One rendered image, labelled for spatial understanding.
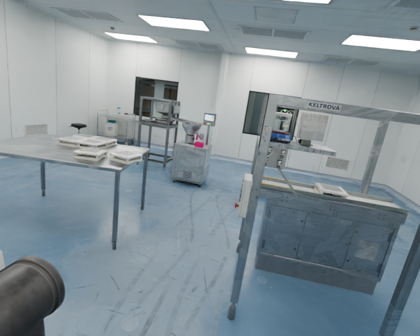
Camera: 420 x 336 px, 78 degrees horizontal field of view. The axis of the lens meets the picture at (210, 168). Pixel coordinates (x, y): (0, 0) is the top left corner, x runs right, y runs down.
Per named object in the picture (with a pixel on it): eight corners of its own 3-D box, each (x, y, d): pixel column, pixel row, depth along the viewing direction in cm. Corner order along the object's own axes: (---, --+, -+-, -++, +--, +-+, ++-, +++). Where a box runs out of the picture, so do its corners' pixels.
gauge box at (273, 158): (259, 165, 237) (263, 144, 232) (259, 163, 247) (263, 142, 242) (284, 169, 234) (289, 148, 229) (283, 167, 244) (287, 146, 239)
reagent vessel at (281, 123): (272, 131, 235) (276, 109, 230) (271, 129, 250) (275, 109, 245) (289, 133, 233) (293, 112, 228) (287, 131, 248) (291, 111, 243)
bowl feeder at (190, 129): (177, 142, 498) (179, 123, 488) (183, 140, 532) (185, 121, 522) (202, 147, 490) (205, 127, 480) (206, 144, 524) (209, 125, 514)
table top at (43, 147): (-37, 150, 246) (-37, 147, 246) (41, 135, 353) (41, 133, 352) (120, 173, 246) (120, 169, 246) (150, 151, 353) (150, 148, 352)
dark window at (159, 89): (133, 115, 788) (135, 76, 760) (133, 115, 789) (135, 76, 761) (174, 121, 766) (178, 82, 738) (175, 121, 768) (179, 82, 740)
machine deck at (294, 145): (263, 145, 233) (264, 141, 232) (263, 139, 269) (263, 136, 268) (335, 157, 224) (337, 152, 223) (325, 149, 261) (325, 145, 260)
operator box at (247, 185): (237, 217, 171) (244, 179, 164) (239, 207, 187) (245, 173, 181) (246, 219, 170) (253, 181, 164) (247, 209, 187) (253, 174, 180)
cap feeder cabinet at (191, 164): (169, 182, 502) (173, 143, 483) (179, 175, 556) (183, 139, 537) (201, 188, 492) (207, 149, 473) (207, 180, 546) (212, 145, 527)
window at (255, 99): (242, 133, 734) (249, 90, 705) (242, 133, 736) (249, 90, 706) (292, 141, 712) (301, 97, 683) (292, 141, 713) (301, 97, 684)
